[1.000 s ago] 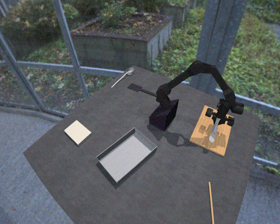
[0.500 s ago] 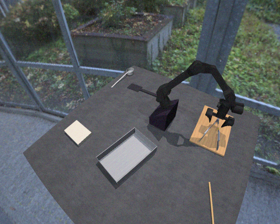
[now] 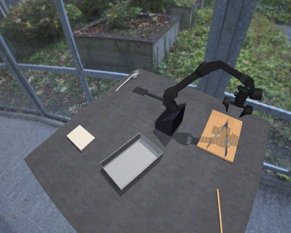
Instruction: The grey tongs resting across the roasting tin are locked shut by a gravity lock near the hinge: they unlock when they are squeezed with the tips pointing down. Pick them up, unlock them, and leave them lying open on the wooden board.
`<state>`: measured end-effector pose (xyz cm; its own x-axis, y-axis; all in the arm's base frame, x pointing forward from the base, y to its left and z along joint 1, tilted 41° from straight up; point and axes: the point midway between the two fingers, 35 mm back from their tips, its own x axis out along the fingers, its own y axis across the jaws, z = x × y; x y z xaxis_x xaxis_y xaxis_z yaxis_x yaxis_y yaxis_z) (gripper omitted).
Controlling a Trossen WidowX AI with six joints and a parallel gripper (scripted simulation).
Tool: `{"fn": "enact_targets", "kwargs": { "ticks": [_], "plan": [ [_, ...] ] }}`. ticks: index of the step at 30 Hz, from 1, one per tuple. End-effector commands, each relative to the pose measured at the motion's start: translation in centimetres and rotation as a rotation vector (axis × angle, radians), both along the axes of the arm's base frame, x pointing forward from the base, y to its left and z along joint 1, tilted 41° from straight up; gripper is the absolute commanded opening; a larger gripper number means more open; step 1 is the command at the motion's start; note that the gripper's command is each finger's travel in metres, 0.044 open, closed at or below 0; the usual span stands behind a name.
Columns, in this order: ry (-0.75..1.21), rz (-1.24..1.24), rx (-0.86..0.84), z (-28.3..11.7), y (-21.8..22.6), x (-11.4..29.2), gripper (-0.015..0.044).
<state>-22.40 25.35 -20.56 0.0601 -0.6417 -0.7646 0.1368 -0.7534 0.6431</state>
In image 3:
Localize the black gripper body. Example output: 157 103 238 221
222 96 253 115

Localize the light wooden board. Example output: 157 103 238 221
197 110 243 163

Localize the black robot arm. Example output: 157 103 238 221
163 60 262 113

